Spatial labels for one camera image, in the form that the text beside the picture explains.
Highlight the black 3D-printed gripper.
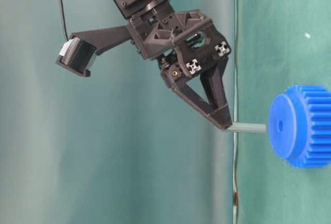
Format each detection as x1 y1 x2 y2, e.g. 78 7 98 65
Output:
127 10 232 128

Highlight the grey metal shaft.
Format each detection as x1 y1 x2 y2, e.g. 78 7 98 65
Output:
223 122 267 133

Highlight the blue plastic spur gear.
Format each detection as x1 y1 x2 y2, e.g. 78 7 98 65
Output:
267 85 330 168

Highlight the green table cloth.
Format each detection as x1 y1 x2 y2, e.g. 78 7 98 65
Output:
236 0 330 223

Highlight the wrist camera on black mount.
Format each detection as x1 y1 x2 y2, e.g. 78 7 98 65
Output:
56 26 131 77

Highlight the black camera cable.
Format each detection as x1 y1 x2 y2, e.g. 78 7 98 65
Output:
53 0 70 41

